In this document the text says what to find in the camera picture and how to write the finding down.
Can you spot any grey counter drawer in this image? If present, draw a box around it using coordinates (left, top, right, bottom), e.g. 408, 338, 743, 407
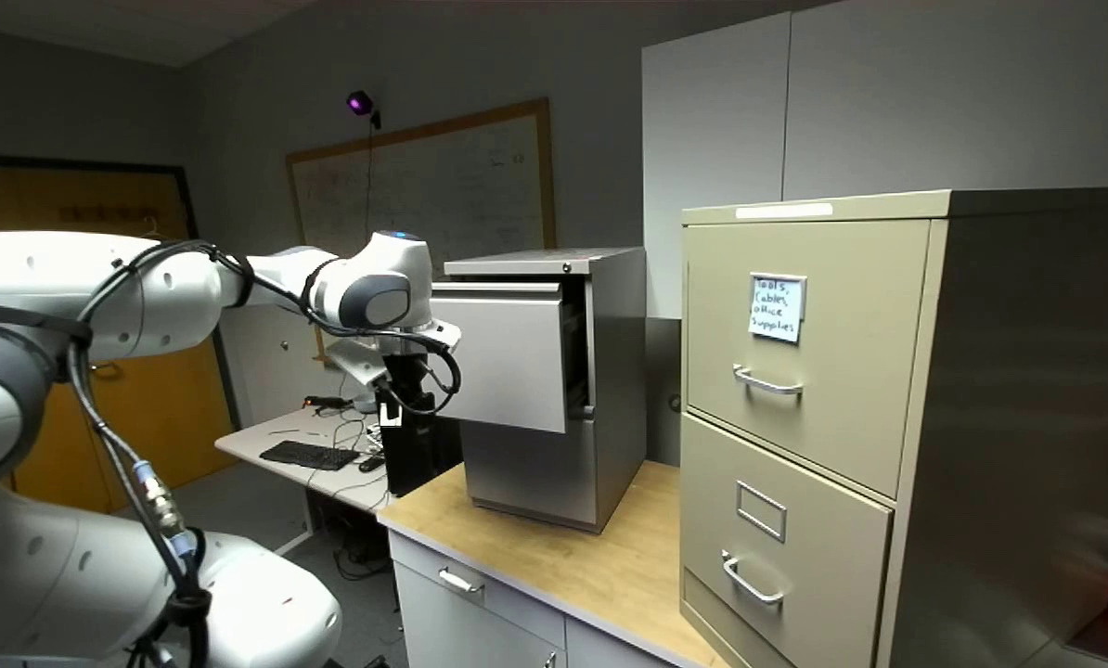
388, 530, 570, 651

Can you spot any handwritten paper note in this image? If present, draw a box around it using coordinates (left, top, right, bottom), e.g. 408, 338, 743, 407
748, 271, 808, 345

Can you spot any silver filing cabinet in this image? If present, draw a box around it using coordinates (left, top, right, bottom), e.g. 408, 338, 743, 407
429, 246, 649, 535

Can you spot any orange door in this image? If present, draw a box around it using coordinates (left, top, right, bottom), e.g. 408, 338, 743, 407
0, 156, 241, 517

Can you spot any whiteboard with wooden frame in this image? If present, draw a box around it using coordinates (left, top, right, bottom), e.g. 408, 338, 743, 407
284, 97, 557, 365

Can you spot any beige drawer with label frame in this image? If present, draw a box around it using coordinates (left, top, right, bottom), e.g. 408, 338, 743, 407
679, 412, 895, 668

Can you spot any white desk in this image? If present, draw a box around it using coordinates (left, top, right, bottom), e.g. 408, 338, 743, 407
214, 403, 399, 517

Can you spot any silver drawer handle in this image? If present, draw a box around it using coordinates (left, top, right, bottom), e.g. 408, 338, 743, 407
720, 549, 786, 608
732, 364, 805, 398

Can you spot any beige filing cabinet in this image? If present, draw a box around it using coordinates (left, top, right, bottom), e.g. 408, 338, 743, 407
678, 187, 1108, 668

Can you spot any beige drawer with note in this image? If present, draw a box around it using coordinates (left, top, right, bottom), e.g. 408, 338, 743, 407
683, 219, 933, 503

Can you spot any camera on mount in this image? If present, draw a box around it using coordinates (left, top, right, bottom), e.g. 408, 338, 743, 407
346, 89, 384, 132

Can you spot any black keyboard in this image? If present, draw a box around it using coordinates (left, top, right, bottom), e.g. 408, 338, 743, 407
258, 440, 363, 472

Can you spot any silver cabinet closed drawer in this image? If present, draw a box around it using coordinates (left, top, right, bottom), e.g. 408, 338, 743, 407
461, 416, 603, 533

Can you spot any grey counter cabinet door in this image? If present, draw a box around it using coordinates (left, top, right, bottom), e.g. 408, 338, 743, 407
393, 560, 570, 668

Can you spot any silver cabinet open drawer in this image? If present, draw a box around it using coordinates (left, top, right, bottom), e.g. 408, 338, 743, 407
429, 280, 598, 436

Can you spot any grey wall cabinet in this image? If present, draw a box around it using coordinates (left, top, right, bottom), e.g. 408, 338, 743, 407
641, 0, 1108, 322

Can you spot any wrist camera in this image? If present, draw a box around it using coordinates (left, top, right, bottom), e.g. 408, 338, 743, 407
326, 336, 393, 391

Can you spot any black computer tower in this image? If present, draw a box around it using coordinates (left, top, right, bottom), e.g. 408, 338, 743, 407
384, 408, 464, 499

